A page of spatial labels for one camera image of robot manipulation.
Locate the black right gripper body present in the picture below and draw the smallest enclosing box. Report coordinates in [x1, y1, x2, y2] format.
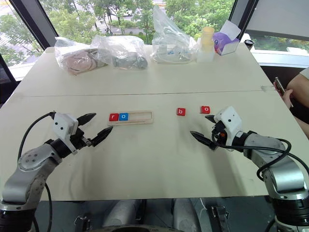
[211, 121, 229, 147]

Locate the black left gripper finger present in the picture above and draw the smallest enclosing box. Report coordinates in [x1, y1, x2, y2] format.
[91, 126, 114, 147]
[77, 112, 97, 126]

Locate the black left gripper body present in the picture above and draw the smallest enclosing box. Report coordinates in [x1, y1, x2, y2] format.
[70, 127, 94, 150]

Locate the wooden letter tray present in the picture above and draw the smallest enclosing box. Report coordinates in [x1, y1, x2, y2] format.
[107, 110, 155, 127]

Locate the bystander smartphone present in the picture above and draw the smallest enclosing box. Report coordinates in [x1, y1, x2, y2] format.
[274, 76, 294, 107]

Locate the bystander hand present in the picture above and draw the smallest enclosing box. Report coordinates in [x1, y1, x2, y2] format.
[281, 89, 295, 110]

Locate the plastic bag of pink items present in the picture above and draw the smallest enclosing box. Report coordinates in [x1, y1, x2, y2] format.
[54, 36, 107, 76]

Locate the plastic bag of grey items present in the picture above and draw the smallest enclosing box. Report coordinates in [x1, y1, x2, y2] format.
[91, 34, 149, 71]

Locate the grey rounded shape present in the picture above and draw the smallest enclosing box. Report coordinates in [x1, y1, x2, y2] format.
[103, 199, 146, 228]
[173, 198, 201, 228]

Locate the black metal latch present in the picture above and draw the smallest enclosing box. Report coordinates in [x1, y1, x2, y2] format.
[74, 216, 93, 232]
[209, 205, 229, 232]

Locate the purple and white carton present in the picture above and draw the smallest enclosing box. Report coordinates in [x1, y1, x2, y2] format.
[212, 19, 242, 57]

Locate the plastic bag of white items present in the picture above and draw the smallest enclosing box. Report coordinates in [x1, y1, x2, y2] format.
[150, 5, 197, 65]

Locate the black mesh chair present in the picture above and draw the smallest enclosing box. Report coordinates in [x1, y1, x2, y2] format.
[0, 54, 18, 105]

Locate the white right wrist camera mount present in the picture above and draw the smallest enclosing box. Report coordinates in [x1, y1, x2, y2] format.
[213, 105, 243, 146]

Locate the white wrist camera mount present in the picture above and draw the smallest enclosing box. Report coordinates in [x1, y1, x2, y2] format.
[213, 105, 243, 146]
[53, 112, 79, 156]

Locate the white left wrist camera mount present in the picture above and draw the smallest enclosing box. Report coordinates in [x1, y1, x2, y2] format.
[53, 112, 79, 156]

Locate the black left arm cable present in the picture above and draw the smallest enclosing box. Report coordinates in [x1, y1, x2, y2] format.
[17, 111, 57, 160]

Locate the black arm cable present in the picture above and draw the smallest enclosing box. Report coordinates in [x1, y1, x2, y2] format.
[17, 111, 57, 160]
[211, 130, 293, 181]

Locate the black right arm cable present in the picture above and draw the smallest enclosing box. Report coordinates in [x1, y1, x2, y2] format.
[211, 130, 293, 181]

